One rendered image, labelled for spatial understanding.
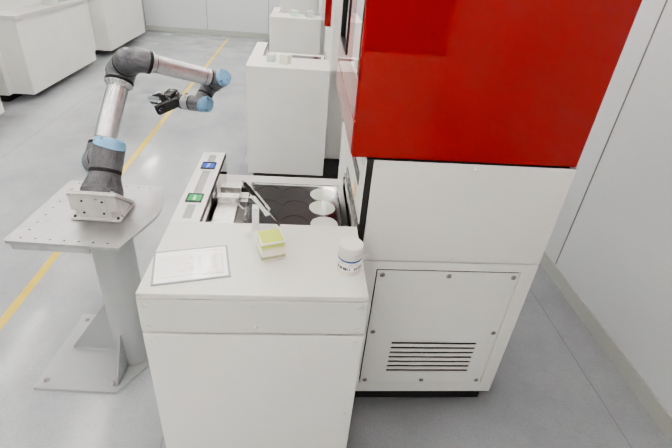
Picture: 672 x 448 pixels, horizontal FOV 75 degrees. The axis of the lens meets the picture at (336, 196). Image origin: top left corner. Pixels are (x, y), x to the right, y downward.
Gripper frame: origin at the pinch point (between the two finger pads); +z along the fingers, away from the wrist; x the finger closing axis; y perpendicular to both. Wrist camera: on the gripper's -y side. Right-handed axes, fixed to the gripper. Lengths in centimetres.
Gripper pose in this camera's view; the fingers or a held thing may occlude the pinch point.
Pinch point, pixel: (149, 100)
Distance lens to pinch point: 244.5
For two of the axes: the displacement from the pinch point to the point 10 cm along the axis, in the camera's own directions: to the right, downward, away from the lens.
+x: -1.4, -7.0, -7.0
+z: -9.2, -1.7, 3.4
